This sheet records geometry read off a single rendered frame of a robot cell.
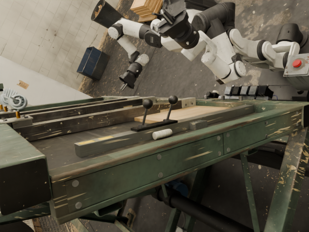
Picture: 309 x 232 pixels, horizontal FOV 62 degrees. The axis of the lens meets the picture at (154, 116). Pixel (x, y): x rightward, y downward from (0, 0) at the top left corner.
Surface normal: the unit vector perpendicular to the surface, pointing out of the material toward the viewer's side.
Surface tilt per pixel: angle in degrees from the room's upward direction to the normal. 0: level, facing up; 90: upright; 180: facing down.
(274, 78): 0
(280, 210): 0
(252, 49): 90
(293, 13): 0
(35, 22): 90
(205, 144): 90
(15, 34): 90
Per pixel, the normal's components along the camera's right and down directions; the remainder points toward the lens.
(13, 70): 0.53, 0.22
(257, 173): -0.74, -0.36
